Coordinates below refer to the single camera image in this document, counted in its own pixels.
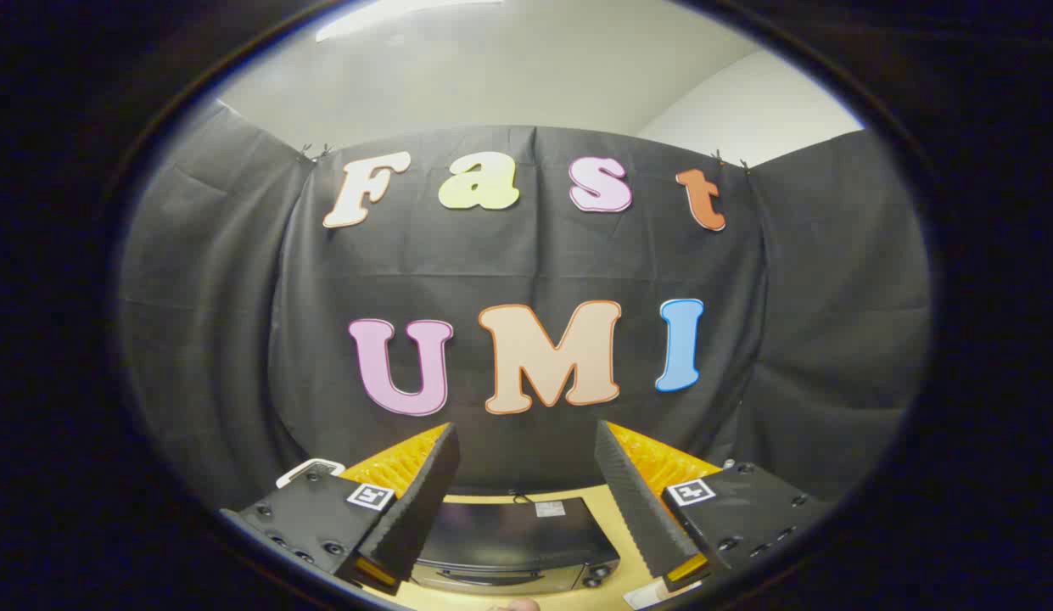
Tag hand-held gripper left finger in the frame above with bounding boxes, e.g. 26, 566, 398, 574
221, 422, 462, 595

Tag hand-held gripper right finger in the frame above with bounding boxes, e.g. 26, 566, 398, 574
593, 419, 834, 592

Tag black toaster oven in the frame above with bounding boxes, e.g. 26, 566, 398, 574
412, 496, 622, 596

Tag white toaster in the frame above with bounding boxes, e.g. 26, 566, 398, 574
276, 458, 347, 490

